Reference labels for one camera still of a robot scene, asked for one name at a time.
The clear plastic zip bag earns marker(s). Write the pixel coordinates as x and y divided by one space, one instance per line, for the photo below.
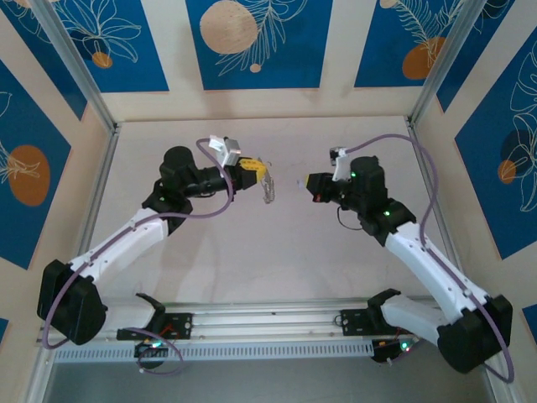
268 191

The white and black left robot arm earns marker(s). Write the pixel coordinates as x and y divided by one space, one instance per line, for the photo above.
126 239

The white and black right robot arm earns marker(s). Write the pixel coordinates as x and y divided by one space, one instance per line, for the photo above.
428 260

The black controller board green LED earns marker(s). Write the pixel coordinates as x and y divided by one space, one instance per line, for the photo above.
144 349
382 350

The aluminium side rail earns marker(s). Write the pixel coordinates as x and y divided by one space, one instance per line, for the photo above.
447 235
102 176

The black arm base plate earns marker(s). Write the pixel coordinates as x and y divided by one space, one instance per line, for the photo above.
350 323
184 325

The aluminium corner post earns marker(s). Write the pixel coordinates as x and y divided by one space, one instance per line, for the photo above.
79 71
446 63

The long aluminium base rail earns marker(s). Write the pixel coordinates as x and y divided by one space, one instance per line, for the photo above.
260 323

